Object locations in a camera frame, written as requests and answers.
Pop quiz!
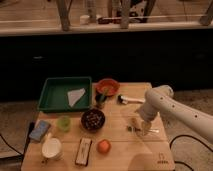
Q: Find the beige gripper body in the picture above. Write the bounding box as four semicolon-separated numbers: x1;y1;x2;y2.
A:
131;118;151;136

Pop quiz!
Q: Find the black cable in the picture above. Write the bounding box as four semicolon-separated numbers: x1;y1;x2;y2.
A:
0;121;36;158
169;133;213;171

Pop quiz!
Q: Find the dark bowl with food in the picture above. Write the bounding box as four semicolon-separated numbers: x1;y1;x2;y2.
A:
81;109;105;131

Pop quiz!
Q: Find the green plastic cup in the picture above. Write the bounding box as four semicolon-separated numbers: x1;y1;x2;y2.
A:
56;116;70;132

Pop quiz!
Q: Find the black cable right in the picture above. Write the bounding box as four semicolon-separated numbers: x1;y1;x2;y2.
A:
169;133;213;171

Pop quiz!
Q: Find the white cup on shelf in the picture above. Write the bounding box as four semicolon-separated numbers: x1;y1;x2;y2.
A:
80;15;90;25

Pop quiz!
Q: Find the rectangular brown box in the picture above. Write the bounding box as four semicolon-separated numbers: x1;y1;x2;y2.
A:
75;138;92;166

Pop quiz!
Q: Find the silver metal fork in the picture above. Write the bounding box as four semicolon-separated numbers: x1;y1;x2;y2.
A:
126;126;160;133

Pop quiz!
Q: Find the blue sponge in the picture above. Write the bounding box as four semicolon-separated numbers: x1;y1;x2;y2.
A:
29;120;51;142

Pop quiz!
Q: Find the white paper cup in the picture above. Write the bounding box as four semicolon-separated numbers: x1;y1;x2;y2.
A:
42;138;62;160

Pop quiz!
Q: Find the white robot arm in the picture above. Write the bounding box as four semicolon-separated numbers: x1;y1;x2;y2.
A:
137;85;213;144

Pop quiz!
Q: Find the orange fruit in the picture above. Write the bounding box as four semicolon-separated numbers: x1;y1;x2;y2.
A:
97;139;111;154

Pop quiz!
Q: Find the green plastic tray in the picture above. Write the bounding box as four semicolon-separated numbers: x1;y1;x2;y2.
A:
38;77;92;113

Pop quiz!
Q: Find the orange plastic bowl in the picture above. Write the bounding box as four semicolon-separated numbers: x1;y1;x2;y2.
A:
95;78;120;96

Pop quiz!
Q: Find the white handled dish brush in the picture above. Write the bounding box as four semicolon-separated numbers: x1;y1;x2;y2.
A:
117;95;145;104

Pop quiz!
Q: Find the black cable left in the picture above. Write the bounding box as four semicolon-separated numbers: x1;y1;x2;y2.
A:
0;121;36;158

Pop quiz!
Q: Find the white folded paper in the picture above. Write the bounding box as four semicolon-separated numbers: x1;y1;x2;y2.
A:
67;88;85;107

